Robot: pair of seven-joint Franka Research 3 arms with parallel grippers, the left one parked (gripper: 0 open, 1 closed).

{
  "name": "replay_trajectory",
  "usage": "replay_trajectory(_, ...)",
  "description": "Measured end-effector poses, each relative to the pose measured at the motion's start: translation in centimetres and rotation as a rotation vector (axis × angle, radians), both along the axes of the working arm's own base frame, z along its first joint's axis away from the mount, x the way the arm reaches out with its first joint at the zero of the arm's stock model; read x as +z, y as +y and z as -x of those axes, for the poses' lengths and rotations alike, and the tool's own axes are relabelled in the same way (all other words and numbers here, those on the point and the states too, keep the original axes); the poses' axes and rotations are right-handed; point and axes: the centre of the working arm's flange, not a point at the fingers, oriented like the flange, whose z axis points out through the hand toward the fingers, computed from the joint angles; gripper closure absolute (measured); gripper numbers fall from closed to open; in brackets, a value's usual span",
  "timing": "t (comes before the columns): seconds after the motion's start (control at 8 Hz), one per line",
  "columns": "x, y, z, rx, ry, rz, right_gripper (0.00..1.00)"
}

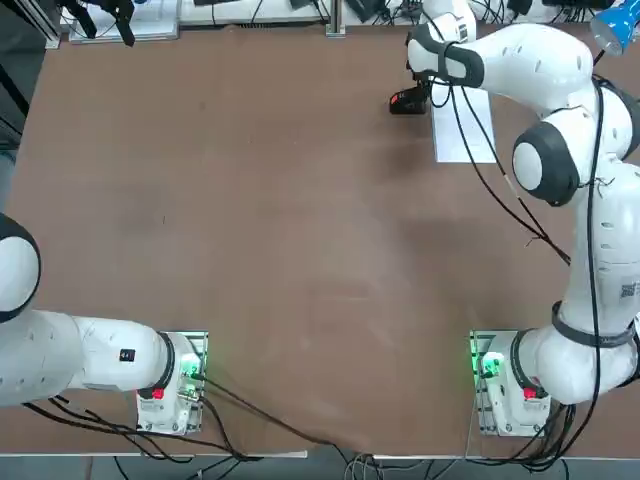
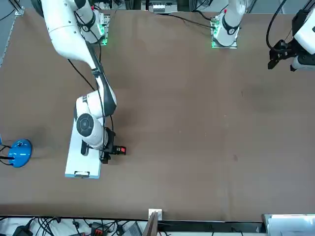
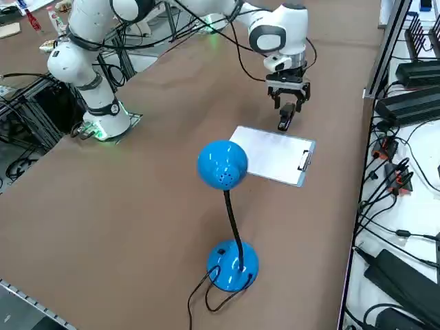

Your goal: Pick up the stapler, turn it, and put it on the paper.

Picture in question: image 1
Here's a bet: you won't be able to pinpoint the black stapler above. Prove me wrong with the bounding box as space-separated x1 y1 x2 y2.
388 85 433 117

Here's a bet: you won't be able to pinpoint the black stand leg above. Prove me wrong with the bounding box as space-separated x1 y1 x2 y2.
0 62 31 139

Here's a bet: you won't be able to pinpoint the blue desk lamp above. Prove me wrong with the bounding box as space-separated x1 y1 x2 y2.
589 0 640 64

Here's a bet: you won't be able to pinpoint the white paper sheet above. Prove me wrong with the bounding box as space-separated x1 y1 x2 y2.
430 82 497 164

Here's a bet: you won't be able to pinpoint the large black power adapter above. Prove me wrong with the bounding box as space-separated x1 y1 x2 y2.
542 0 616 9

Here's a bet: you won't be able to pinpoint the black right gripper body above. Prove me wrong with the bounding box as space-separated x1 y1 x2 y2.
410 68 435 94

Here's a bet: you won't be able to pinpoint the black base cable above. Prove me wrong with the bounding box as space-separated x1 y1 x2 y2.
469 402 581 474
192 369 371 459

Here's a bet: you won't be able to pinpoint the aluminium rail post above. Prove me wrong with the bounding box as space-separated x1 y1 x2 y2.
325 0 347 37

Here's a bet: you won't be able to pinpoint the black left base cable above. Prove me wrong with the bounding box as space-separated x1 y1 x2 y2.
192 369 371 459

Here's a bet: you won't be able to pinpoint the white document tray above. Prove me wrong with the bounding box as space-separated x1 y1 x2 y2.
69 0 180 45

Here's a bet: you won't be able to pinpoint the black right base cable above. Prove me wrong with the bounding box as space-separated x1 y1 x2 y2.
469 402 581 474

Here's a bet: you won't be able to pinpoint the long black arm cable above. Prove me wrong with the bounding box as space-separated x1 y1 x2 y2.
429 74 574 266

